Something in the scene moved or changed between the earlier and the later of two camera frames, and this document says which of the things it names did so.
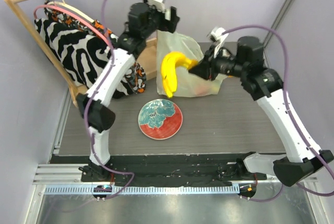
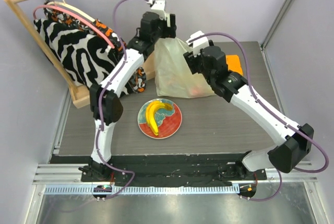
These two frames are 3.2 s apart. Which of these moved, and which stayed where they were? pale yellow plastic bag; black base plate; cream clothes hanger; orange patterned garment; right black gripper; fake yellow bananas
Moved: right black gripper; fake yellow bananas
Stayed: black base plate; orange patterned garment; pale yellow plastic bag; cream clothes hanger
